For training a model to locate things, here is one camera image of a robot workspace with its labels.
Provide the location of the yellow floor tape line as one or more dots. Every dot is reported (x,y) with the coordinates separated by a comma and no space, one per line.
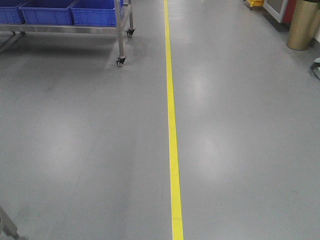
(174,167)

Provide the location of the gold cylindrical bin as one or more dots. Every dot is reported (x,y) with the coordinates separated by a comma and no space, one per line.
(304,25)

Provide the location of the wheeled steel bin cart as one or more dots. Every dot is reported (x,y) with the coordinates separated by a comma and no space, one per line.
(67,17)

